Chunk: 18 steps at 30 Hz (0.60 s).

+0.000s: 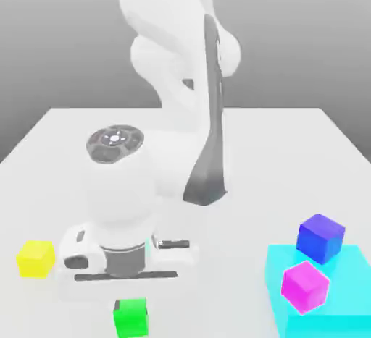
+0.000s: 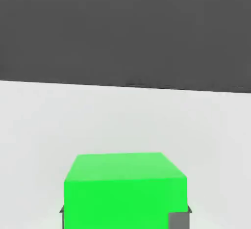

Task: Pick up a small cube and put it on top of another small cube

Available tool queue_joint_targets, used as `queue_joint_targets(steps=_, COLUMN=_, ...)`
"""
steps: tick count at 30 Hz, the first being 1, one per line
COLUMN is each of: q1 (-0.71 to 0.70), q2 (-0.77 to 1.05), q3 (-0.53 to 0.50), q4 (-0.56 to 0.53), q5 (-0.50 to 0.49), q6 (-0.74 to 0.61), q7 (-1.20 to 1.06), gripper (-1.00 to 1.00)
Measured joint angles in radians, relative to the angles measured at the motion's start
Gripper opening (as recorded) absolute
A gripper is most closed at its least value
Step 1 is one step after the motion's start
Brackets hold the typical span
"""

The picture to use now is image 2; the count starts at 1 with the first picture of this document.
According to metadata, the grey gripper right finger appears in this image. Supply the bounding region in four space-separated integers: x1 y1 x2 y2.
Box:
168 204 193 229

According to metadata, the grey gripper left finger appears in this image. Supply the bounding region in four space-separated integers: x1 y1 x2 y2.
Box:
59 205 65 229

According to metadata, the small green cube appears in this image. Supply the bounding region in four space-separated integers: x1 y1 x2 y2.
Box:
63 152 188 229

